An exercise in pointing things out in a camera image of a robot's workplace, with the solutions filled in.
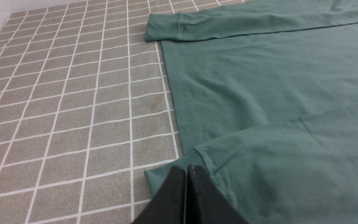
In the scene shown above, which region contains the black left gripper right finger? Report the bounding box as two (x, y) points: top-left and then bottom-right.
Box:
(186, 166), (248, 224)

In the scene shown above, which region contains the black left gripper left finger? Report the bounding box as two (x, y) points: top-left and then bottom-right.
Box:
(133, 166), (186, 224)

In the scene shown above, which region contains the green long sleeve shirt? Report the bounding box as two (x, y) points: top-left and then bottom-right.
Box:
(145, 0), (358, 224)

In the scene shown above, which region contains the grey checked tablecloth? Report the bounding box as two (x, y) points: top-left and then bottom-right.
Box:
(0, 0), (238, 224)

